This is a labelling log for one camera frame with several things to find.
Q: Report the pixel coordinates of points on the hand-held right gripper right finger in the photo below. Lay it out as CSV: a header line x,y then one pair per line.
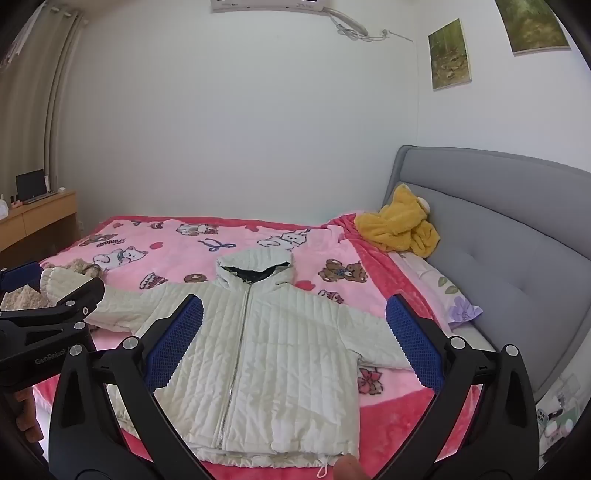
x,y
413,341

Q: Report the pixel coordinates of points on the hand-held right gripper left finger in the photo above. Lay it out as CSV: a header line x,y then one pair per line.
x,y
175,341

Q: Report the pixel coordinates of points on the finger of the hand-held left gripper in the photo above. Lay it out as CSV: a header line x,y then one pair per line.
x,y
83,293
21,276

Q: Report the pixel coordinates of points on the white quilted hooded jacket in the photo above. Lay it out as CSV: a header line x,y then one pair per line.
x,y
277,360

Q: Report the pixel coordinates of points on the person's left hand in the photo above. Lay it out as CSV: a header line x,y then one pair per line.
x,y
25,410

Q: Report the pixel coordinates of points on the person's right hand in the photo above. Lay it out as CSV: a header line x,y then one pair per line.
x,y
348,468

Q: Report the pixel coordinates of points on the beige fluffy cloth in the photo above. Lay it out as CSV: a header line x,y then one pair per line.
x,y
23,300

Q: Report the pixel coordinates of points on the wooden desk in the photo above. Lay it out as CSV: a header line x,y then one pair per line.
x,y
32,221

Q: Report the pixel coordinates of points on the floral pillow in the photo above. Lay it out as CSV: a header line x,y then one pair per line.
x,y
443,290

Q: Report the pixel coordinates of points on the white mattress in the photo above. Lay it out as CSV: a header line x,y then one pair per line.
x,y
475,339

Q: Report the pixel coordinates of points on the pink printed blanket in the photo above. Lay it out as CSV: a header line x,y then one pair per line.
x,y
147,258

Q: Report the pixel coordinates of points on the yellow fluffy garment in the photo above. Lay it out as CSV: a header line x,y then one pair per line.
x,y
397,226

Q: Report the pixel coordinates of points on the grey padded bed headboard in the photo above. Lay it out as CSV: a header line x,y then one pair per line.
x,y
508,240

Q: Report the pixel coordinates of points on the patterned cloth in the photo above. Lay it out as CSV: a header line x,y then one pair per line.
x,y
558,415

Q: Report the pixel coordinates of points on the beige curtain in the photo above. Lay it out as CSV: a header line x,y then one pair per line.
x,y
32,101

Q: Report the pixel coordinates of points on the white air conditioner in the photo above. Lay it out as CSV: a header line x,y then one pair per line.
x,y
268,4

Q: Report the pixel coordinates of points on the small green wall picture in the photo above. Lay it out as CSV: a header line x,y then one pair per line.
x,y
448,55

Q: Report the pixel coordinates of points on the large green wall picture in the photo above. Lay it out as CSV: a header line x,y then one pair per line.
x,y
535,23

